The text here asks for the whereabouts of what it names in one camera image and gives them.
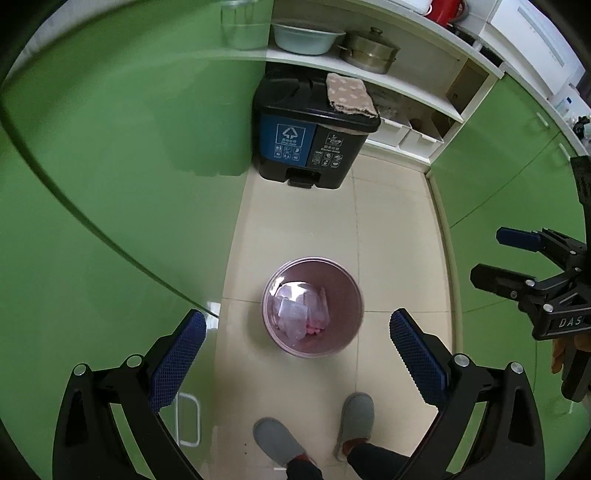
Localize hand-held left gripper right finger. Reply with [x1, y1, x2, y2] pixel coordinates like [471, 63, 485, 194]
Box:
[389, 309, 548, 480]

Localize white storage drawer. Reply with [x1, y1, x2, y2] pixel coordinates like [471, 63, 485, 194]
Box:
[369, 116, 413, 149]
[400, 127, 445, 163]

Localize grey slipper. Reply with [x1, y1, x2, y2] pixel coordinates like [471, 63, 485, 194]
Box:
[335, 392, 376, 462]
[253, 418, 306, 469]

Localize black pedal bin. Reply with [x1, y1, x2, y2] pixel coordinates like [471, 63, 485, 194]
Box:
[256, 69, 382, 190]

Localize steel steamer pot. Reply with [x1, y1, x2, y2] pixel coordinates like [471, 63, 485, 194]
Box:
[335, 26, 402, 75]

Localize person's right leg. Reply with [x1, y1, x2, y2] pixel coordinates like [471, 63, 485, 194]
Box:
[344, 440, 413, 480]

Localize pale green basin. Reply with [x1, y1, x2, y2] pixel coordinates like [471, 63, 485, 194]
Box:
[271, 20, 347, 56]

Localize pink dotted cloth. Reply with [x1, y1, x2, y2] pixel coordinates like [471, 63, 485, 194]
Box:
[325, 72, 380, 116]

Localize white open shelf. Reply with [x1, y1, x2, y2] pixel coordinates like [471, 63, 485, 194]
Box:
[267, 0, 505, 163]

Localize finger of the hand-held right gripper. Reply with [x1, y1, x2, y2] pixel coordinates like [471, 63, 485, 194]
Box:
[496, 226, 588, 274]
[470, 263, 551, 318]

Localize clear glass jar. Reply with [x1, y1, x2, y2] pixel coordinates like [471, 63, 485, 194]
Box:
[220, 0, 271, 51]

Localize white appliance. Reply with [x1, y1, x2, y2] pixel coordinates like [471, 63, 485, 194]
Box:
[488, 0, 586, 90]

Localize person's left leg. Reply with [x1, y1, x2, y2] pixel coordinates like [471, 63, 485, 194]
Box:
[285, 453, 325, 480]

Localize clear plastic bag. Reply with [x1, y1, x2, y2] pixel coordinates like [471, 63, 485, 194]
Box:
[271, 281, 329, 344]

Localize person's leg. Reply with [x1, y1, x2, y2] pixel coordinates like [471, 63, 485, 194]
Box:
[285, 453, 325, 480]
[344, 440, 413, 480]

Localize pink round bin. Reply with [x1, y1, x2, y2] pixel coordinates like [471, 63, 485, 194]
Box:
[260, 257, 366, 359]

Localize person's right hand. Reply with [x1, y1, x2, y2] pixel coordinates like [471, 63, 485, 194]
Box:
[551, 333, 568, 374]

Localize red pot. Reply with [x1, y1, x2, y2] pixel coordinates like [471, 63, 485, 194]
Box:
[424, 0, 468, 27]

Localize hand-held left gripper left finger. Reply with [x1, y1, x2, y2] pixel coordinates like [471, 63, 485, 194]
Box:
[52, 310, 208, 480]

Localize green cabinet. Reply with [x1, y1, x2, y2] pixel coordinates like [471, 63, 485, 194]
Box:
[428, 73, 591, 480]
[0, 0, 274, 480]

